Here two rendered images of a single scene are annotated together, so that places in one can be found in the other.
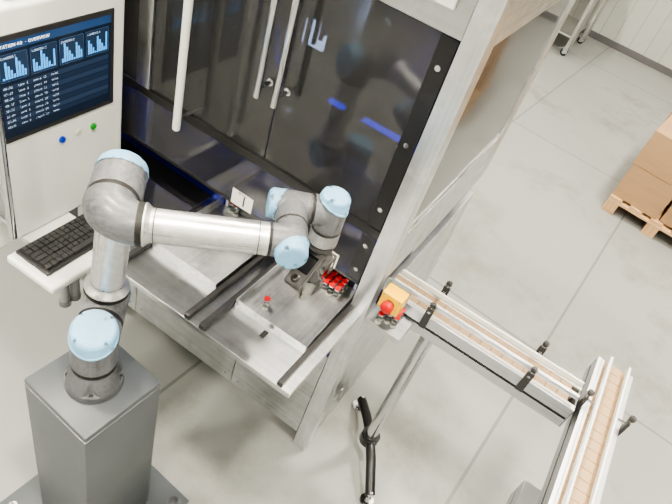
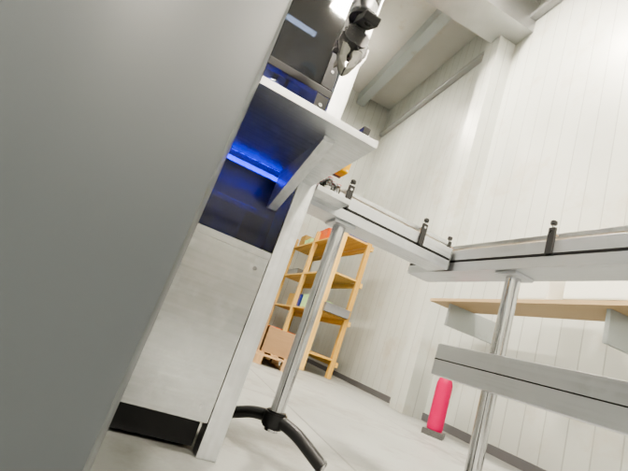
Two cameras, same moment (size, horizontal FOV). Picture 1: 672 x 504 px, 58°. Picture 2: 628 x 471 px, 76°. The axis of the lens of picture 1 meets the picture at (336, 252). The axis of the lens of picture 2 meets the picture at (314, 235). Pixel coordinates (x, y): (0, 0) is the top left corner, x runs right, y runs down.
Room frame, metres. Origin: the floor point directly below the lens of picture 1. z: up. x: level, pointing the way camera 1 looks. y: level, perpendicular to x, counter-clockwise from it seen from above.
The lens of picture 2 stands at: (0.34, 0.57, 0.39)
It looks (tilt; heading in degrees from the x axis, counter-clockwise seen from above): 14 degrees up; 322
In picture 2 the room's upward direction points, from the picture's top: 19 degrees clockwise
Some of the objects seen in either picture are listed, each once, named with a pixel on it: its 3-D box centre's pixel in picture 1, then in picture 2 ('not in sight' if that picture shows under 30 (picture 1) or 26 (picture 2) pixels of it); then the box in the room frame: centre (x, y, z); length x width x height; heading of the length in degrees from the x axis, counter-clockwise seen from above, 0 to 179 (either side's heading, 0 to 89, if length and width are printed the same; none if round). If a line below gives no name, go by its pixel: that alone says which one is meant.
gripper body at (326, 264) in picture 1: (317, 256); (353, 35); (1.16, 0.04, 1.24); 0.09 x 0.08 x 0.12; 161
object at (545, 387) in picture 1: (480, 338); (377, 221); (1.40, -0.54, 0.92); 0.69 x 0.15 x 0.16; 71
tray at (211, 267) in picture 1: (219, 240); not in sight; (1.44, 0.38, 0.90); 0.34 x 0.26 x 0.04; 161
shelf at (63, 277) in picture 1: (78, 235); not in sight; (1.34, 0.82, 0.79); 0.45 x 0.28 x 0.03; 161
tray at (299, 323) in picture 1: (301, 295); not in sight; (1.33, 0.06, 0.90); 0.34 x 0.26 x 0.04; 162
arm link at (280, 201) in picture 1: (290, 210); not in sight; (1.10, 0.13, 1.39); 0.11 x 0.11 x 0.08; 17
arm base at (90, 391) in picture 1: (94, 369); not in sight; (0.87, 0.50, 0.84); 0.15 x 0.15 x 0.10
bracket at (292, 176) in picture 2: not in sight; (296, 178); (1.23, 0.01, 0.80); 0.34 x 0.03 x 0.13; 161
